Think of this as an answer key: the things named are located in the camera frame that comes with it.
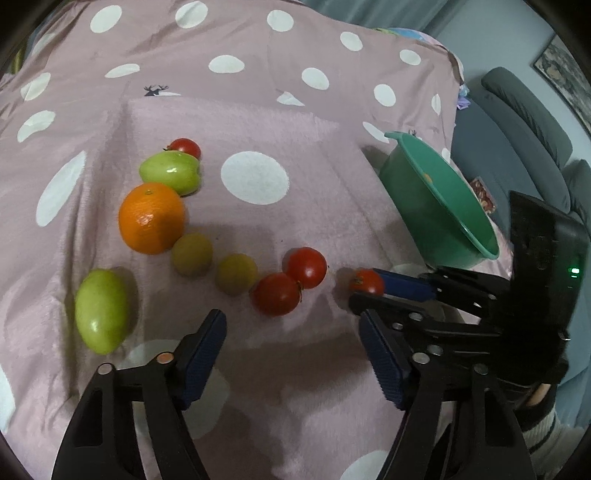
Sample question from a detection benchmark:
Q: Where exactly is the green mango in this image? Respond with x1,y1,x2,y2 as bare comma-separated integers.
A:
74,269,131,355
139,151,200,196

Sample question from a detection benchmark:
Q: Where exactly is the framed wall picture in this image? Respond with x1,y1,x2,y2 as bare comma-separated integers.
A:
534,35,591,130

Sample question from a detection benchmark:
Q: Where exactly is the striped sleeve forearm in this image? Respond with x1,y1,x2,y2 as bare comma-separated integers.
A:
514,384,585,479

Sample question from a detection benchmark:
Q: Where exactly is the snack packet on sofa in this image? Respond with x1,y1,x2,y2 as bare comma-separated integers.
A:
470,177,497,215

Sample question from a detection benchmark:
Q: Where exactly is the small yellow fruit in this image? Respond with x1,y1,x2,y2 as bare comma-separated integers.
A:
171,233,213,277
215,254,259,296

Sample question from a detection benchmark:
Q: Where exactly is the pink polka dot tablecloth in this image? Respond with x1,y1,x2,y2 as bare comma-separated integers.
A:
1,1,463,479

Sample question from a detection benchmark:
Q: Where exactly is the small red tomato far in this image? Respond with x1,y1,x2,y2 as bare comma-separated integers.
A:
165,138,201,159

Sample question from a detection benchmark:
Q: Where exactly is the grey sofa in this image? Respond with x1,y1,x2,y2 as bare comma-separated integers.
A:
450,66,591,430

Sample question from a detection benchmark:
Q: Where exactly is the colourful cloth pile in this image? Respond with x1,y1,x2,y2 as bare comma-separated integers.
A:
373,26,472,112

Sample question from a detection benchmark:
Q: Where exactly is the green plastic bowl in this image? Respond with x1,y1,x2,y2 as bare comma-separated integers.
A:
379,132,500,269

